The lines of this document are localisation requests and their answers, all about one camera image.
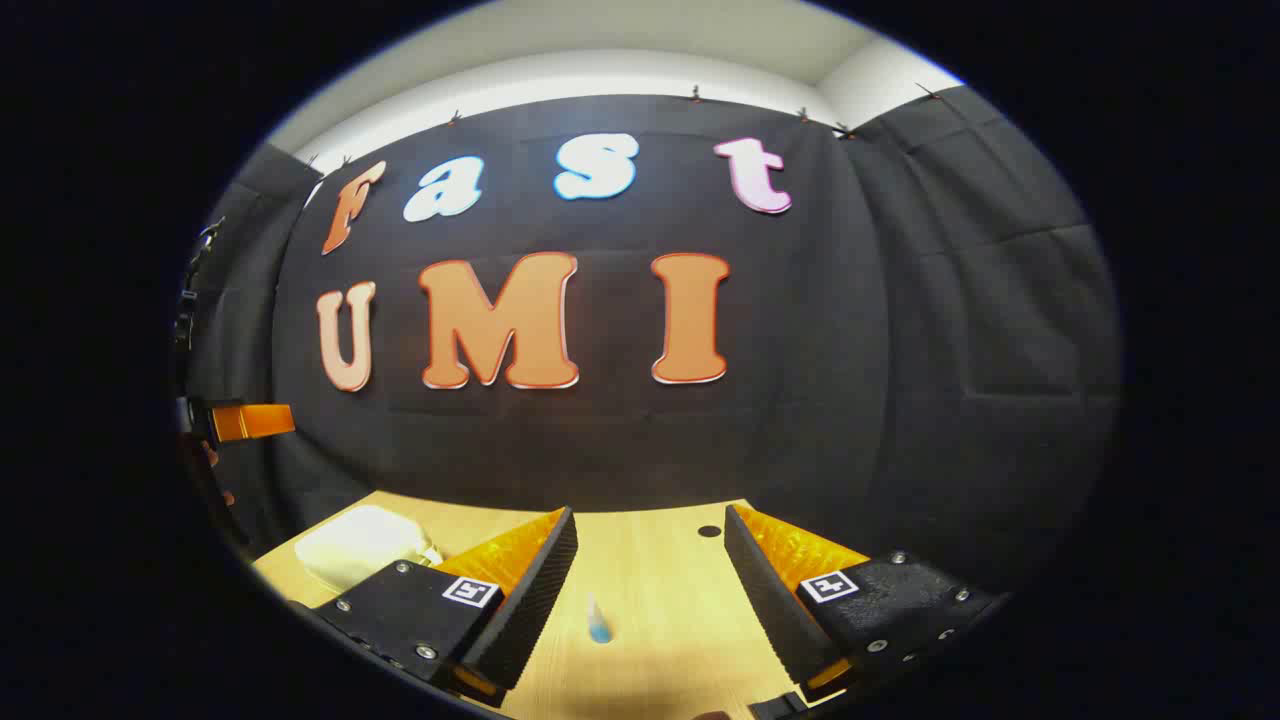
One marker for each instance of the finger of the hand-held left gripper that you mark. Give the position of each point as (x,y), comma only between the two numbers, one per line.
(250,422)

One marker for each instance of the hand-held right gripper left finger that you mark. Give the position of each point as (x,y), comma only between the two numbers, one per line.
(535,600)

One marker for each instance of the blue and white tube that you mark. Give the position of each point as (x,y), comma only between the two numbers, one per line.
(599,625)

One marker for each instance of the pale yellow suitcase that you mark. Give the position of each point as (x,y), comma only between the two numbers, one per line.
(360,545)

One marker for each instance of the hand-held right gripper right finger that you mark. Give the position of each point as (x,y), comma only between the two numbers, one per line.
(765,595)

